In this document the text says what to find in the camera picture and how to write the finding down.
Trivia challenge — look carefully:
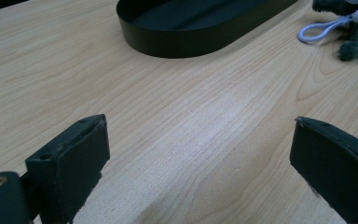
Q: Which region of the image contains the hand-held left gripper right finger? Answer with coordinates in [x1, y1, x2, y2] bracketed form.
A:
[289, 116, 358, 224]

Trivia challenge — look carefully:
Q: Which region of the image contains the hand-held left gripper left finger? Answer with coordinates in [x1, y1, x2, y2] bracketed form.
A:
[24, 113, 111, 224]

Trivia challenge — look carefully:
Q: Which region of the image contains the dark grey plush toy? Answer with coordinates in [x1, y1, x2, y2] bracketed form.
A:
[296, 0, 358, 62]

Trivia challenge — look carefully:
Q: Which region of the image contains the black oval tray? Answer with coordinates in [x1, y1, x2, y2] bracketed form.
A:
[116, 0, 300, 59]

